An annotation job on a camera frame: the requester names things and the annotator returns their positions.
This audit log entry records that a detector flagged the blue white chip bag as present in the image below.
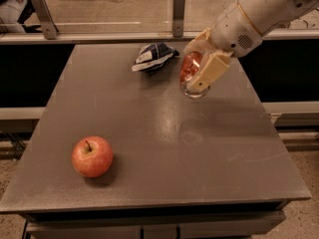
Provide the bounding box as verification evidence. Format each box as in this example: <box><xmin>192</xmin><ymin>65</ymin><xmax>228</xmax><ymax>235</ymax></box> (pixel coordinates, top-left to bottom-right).
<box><xmin>132</xmin><ymin>42</ymin><xmax>179</xmax><ymax>73</ymax></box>

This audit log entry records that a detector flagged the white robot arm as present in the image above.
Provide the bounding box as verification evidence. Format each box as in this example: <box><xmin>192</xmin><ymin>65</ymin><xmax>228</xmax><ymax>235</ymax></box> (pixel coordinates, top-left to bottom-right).
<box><xmin>184</xmin><ymin>0</ymin><xmax>319</xmax><ymax>96</ymax></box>

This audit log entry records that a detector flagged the red crushed coke can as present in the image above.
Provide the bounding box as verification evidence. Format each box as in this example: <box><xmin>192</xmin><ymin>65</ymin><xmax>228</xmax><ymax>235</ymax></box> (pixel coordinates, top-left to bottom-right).
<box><xmin>179</xmin><ymin>52</ymin><xmax>209</xmax><ymax>100</ymax></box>

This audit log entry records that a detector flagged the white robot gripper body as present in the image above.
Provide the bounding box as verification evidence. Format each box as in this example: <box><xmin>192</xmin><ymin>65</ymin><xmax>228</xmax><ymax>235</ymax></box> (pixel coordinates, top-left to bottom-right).
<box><xmin>210</xmin><ymin>3</ymin><xmax>262</xmax><ymax>58</ymax></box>

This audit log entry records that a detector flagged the metal rail bracket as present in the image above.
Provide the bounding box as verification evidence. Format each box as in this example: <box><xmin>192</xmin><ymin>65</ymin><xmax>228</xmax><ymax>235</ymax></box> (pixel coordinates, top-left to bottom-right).
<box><xmin>31</xmin><ymin>0</ymin><xmax>58</xmax><ymax>40</ymax></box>
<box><xmin>172</xmin><ymin>0</ymin><xmax>185</xmax><ymax>38</ymax></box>

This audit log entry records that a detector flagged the grey horizontal rail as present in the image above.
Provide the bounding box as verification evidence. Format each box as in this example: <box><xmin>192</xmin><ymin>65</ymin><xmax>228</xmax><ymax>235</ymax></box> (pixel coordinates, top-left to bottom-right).
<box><xmin>0</xmin><ymin>29</ymin><xmax>319</xmax><ymax>45</ymax></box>

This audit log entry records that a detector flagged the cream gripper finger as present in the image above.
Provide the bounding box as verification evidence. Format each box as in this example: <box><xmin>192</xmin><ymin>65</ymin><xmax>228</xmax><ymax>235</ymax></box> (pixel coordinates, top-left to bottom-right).
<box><xmin>186</xmin><ymin>50</ymin><xmax>232</xmax><ymax>93</ymax></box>
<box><xmin>183</xmin><ymin>28</ymin><xmax>214</xmax><ymax>55</ymax></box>

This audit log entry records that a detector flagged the person in background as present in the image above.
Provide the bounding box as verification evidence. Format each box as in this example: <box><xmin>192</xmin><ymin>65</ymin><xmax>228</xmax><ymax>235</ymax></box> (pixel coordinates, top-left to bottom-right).
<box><xmin>0</xmin><ymin>0</ymin><xmax>29</xmax><ymax>33</ymax></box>

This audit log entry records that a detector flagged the middle metal rail bracket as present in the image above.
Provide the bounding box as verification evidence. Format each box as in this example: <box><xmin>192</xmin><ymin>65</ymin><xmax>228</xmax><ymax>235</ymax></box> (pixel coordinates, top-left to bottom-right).
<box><xmin>172</xmin><ymin>0</ymin><xmax>185</xmax><ymax>38</ymax></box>

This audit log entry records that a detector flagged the left metal rail bracket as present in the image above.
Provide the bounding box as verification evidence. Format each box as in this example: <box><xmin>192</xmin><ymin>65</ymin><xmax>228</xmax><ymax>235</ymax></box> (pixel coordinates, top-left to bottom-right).
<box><xmin>31</xmin><ymin>0</ymin><xmax>58</xmax><ymax>40</ymax></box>

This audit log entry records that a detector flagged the red apple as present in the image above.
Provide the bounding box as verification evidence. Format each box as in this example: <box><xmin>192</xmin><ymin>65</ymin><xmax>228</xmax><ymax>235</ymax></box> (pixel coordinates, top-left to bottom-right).
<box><xmin>72</xmin><ymin>136</ymin><xmax>114</xmax><ymax>178</ymax></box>

